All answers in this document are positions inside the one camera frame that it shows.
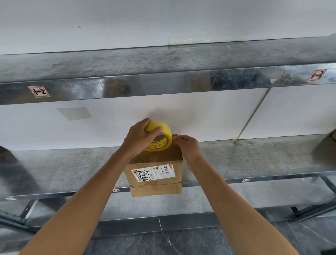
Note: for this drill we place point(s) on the red-framed white sticker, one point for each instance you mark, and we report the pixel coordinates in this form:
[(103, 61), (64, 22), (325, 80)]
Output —
[(38, 92), (317, 75)]

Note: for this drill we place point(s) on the person's right thumb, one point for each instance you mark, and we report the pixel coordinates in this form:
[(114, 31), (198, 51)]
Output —
[(177, 142)]

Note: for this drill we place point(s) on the person's right forearm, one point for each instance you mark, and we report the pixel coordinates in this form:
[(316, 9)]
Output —
[(236, 210)]

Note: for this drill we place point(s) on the person's right hand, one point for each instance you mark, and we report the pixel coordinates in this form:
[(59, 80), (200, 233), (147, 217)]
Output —
[(190, 151)]

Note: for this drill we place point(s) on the person's left forearm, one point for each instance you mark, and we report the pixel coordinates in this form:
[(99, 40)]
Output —
[(84, 202)]

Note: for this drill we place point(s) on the yellow tape roll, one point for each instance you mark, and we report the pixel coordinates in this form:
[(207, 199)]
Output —
[(164, 134)]

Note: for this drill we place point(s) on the person's left thumb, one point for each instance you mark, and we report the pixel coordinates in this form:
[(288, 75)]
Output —
[(154, 131)]

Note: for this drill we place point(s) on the person's left hand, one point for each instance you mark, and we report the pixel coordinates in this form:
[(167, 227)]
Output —
[(136, 139)]

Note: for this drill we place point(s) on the galvanised metal shelf rack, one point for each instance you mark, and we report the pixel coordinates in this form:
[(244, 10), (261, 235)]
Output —
[(168, 68)]

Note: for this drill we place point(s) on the cardboard box with white label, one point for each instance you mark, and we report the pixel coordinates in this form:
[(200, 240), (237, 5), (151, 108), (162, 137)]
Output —
[(154, 163)]

